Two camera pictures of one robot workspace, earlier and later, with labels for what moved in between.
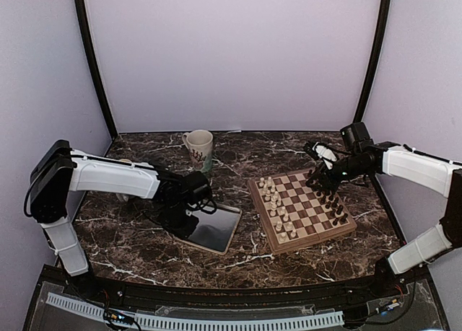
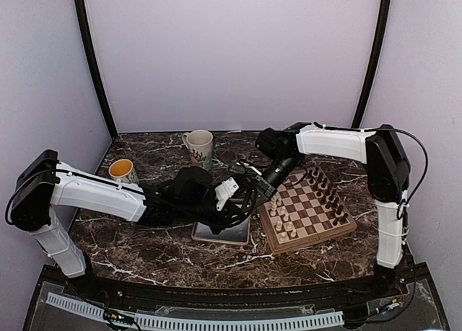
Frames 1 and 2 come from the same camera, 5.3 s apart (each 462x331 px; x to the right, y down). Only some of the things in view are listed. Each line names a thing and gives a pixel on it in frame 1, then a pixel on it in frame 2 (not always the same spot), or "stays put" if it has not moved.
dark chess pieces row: x=331 y=202 stays put
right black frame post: x=377 y=55 stays put
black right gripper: x=329 y=183 → x=260 y=182
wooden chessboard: x=291 y=215 stays put
